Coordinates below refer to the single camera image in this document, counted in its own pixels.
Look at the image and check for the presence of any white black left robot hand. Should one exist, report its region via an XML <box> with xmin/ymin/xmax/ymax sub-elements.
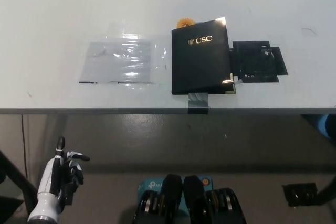
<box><xmin>37</xmin><ymin>136</ymin><xmax>90</xmax><ymax>213</ymax></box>

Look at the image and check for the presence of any black USC diary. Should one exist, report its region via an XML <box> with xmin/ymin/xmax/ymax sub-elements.
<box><xmin>171</xmin><ymin>16</ymin><xmax>237</xmax><ymax>96</ymax></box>

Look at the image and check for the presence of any black tape patch on desk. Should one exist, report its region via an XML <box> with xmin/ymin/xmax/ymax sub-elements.
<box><xmin>229</xmin><ymin>40</ymin><xmax>288</xmax><ymax>83</ymax></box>

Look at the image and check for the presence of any blue object under desk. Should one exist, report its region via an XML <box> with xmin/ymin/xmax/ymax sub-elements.
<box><xmin>316</xmin><ymin>113</ymin><xmax>336</xmax><ymax>138</ymax></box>

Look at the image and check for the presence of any black table leg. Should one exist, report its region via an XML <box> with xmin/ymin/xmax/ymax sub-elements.
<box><xmin>0</xmin><ymin>150</ymin><xmax>39</xmax><ymax>224</ymax></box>
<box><xmin>300</xmin><ymin>113</ymin><xmax>336</xmax><ymax>206</ymax></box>

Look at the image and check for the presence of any teal TP-Link box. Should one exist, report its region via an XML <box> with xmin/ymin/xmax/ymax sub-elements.
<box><xmin>136</xmin><ymin>175</ymin><xmax>214</xmax><ymax>210</ymax></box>

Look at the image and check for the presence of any clear plastic sleeve with paper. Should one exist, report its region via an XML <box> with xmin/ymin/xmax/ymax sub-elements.
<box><xmin>78</xmin><ymin>22</ymin><xmax>169</xmax><ymax>86</ymax></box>

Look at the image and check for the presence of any grey tape strip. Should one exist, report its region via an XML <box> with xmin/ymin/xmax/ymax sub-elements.
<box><xmin>187</xmin><ymin>92</ymin><xmax>211</xmax><ymax>115</ymax></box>

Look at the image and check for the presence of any thin black cable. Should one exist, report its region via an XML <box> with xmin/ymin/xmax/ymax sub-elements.
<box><xmin>20</xmin><ymin>113</ymin><xmax>29</xmax><ymax>183</ymax></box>

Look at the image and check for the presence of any orange spiky ring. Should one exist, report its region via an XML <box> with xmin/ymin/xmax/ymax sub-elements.
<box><xmin>176</xmin><ymin>18</ymin><xmax>196</xmax><ymax>28</ymax></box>

